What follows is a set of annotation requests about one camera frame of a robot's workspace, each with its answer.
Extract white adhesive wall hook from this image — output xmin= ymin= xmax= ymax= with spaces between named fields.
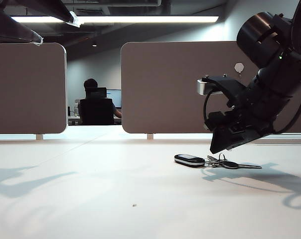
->
xmin=234 ymin=62 xmax=246 ymax=78

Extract seated person in dark shirt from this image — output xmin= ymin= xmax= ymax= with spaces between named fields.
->
xmin=77 ymin=78 xmax=123 ymax=125

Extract long ceiling strip light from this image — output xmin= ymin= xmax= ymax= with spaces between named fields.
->
xmin=10 ymin=15 xmax=220 ymax=25

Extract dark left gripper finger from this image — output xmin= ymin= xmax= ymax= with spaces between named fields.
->
xmin=14 ymin=0 xmax=82 ymax=28
xmin=0 ymin=4 xmax=44 ymax=46

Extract black office chair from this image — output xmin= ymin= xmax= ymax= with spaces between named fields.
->
xmin=79 ymin=87 xmax=115 ymax=126

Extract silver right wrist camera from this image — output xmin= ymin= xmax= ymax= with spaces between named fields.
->
xmin=196 ymin=78 xmax=224 ymax=96

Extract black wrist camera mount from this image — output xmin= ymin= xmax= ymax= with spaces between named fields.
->
xmin=201 ymin=74 xmax=250 ymax=110

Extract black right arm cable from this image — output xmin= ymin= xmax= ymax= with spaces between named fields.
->
xmin=272 ymin=74 xmax=301 ymax=134

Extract keys bunch with black fob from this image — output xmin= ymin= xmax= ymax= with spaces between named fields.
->
xmin=174 ymin=152 xmax=263 ymax=170

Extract brown fabric desk divider panel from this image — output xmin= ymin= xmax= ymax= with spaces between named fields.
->
xmin=120 ymin=41 xmax=301 ymax=134
xmin=0 ymin=42 xmax=67 ymax=135

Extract computer monitor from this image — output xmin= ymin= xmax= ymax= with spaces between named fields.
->
xmin=106 ymin=89 xmax=122 ymax=109

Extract white background office desk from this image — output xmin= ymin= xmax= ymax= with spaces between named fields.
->
xmin=67 ymin=115 xmax=122 ymax=126

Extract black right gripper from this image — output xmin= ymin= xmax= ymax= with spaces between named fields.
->
xmin=207 ymin=96 xmax=291 ymax=154

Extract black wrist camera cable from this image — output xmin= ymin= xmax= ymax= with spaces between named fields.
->
xmin=203 ymin=90 xmax=216 ymax=130

